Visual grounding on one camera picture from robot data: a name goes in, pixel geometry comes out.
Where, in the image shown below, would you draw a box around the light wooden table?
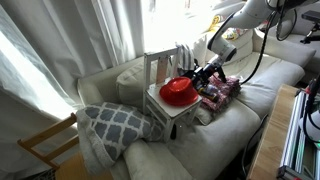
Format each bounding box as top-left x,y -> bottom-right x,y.
247,83 -> 301,180

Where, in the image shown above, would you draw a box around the black floor cable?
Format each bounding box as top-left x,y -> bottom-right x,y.
241,114 -> 270,178

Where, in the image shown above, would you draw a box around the light wooden chair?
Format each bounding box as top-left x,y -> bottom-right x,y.
17,112 -> 114,180

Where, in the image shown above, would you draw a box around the small white wooden chair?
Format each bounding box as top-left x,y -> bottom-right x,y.
142,46 -> 203,144

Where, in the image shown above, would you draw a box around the black bottle with yellow band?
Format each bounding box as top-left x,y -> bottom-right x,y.
198,88 -> 220,103

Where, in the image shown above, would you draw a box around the white round device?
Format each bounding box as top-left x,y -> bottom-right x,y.
298,110 -> 320,149

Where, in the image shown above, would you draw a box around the red tipped tool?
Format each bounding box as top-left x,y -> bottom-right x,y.
294,78 -> 318,98

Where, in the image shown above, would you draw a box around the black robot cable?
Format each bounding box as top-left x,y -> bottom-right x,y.
239,0 -> 298,86

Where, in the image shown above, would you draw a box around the white sheer curtain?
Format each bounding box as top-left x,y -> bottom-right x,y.
0,0 -> 149,180

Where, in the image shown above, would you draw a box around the floral print pillow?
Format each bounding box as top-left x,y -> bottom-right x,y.
208,13 -> 254,42

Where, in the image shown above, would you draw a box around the grey white lattice pillow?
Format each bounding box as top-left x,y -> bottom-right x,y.
75,101 -> 164,169

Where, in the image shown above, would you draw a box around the grey white striped towel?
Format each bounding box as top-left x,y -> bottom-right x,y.
175,42 -> 196,72

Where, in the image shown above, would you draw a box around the aluminium frame rails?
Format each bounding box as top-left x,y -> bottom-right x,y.
277,88 -> 320,180

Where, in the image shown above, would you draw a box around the pink patterned pillow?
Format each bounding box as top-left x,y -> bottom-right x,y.
199,73 -> 242,114

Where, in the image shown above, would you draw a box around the clear plastic water bottle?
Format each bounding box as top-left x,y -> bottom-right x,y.
203,83 -> 220,95

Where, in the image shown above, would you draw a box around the white fabric sofa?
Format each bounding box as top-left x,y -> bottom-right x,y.
77,25 -> 317,180

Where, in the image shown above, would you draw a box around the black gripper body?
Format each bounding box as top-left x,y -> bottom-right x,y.
195,57 -> 228,85

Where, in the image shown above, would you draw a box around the red bowl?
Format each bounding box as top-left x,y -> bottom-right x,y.
159,76 -> 200,107

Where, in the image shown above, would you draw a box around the black camera stand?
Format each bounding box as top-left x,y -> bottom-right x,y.
299,9 -> 320,45

